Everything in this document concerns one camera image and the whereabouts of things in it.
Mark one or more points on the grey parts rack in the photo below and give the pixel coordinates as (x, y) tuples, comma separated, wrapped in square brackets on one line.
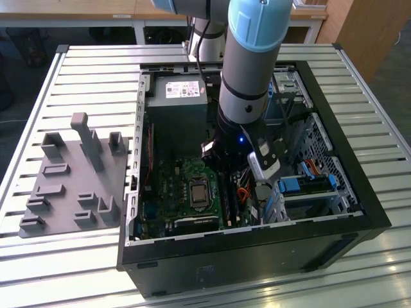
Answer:
[(70, 192)]

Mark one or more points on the wooden cabinet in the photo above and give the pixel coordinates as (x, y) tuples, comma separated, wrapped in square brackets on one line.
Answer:
[(369, 32)]

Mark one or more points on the silver disk bay cage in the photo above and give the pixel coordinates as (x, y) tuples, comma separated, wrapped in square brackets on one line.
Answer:
[(308, 200)]

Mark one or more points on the black PC case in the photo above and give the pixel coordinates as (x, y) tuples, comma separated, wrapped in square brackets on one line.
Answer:
[(257, 253)]

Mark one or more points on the silver CPU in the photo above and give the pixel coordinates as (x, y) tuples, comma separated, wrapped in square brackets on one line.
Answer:
[(198, 193)]

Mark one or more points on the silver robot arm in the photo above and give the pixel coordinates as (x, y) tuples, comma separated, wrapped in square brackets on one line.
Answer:
[(247, 80)]

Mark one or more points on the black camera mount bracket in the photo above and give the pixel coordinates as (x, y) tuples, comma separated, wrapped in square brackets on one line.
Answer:
[(252, 134)]

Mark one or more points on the wooden desk white frame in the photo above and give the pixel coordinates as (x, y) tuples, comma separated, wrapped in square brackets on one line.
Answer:
[(64, 6)]

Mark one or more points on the green motherboard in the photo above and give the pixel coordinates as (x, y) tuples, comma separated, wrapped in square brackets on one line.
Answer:
[(180, 170)]

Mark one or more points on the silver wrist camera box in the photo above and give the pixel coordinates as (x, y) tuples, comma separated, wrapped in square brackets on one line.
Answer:
[(261, 170)]

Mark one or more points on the hard disk in blue carrier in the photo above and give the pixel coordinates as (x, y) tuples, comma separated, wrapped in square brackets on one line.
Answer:
[(289, 186)]

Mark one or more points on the black graphics card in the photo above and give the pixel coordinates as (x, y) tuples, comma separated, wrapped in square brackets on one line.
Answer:
[(196, 226)]

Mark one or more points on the black RAM slot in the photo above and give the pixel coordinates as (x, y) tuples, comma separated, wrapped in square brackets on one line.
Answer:
[(223, 199), (227, 205)]

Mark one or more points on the grey power supply unit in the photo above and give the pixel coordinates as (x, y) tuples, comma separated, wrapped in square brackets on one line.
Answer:
[(173, 128)]

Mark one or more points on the round grey case speaker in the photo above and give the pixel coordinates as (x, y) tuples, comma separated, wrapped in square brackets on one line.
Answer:
[(265, 191)]

